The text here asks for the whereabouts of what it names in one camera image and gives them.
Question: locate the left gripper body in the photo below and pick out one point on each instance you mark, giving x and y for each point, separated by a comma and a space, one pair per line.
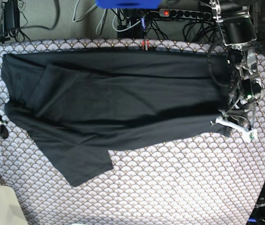
240, 120

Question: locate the dark navy T-shirt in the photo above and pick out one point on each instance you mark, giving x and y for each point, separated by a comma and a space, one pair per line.
77, 106

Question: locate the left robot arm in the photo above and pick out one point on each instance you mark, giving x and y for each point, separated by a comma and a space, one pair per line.
238, 35

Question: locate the black power strip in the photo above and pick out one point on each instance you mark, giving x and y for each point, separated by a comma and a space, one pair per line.
185, 14

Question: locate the red table clamp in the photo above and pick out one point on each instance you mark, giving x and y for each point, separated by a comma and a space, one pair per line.
145, 45

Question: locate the blue plastic mount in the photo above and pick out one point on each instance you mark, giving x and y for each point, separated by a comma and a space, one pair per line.
129, 4

